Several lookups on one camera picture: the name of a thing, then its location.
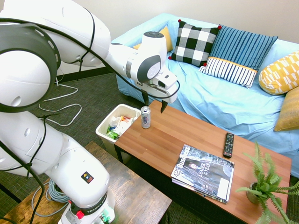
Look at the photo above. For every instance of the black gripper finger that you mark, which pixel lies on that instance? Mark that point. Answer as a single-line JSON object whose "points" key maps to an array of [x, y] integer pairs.
{"points": [[146, 99], [164, 106]]}

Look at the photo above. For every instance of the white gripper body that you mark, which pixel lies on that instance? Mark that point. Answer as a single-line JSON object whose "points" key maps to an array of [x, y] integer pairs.
{"points": [[172, 98]]}

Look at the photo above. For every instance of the silver drink can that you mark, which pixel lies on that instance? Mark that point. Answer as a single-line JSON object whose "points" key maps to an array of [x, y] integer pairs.
{"points": [[145, 119]]}

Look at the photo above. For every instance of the orange wrapper trash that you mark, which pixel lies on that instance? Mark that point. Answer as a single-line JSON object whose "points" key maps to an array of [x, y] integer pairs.
{"points": [[125, 119]]}

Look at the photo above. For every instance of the white crumpled paper trash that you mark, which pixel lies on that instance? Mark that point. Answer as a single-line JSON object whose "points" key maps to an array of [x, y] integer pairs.
{"points": [[123, 126]]}

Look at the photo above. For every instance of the green wrapper trash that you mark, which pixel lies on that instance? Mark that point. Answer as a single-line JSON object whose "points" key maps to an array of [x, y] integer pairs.
{"points": [[112, 133]]}

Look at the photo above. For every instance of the white plastic trash bin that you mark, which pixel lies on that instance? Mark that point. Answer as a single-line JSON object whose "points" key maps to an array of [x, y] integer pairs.
{"points": [[105, 130]]}

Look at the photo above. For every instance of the wooden coffee table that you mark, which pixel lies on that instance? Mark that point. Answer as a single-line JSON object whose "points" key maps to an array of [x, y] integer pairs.
{"points": [[158, 140]]}

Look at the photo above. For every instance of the light blue covered sofa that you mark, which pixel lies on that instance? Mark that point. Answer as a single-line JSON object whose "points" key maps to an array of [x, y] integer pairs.
{"points": [[210, 98]]}

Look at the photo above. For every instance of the black white checkered cushion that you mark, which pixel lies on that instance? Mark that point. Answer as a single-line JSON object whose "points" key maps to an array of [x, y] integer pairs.
{"points": [[194, 43]]}

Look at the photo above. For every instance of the plain yellow cushion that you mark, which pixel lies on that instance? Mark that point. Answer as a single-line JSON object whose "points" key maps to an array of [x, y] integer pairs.
{"points": [[168, 37]]}

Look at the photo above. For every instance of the black remote control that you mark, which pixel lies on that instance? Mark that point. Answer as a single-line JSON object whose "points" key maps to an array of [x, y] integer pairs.
{"points": [[229, 144]]}

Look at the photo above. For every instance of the stack of magazines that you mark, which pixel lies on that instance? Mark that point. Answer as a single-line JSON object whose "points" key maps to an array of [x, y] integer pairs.
{"points": [[203, 170]]}

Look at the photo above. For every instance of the blue striped cushion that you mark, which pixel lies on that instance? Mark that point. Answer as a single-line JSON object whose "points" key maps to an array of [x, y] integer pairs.
{"points": [[238, 51]]}

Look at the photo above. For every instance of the dark rustic wooden stand table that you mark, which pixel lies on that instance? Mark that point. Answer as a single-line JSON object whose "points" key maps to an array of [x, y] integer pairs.
{"points": [[135, 193]]}

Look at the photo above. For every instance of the yellow white patterned cushion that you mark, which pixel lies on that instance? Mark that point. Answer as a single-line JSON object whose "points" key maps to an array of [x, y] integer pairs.
{"points": [[280, 74]]}

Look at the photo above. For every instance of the mustard knitted cushion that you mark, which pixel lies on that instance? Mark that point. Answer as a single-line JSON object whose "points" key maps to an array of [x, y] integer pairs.
{"points": [[289, 112]]}

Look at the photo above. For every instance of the green fern plant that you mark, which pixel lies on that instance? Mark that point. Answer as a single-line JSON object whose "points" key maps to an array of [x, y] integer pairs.
{"points": [[266, 182]]}

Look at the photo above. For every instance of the grey plant pot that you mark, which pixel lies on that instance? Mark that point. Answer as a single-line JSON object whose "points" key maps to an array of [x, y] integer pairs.
{"points": [[251, 196]]}

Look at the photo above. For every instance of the black stand leg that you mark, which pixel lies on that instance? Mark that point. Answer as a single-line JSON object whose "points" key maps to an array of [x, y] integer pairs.
{"points": [[10, 193]]}

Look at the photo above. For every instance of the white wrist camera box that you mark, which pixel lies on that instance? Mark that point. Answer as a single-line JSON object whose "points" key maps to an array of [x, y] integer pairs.
{"points": [[167, 80]]}

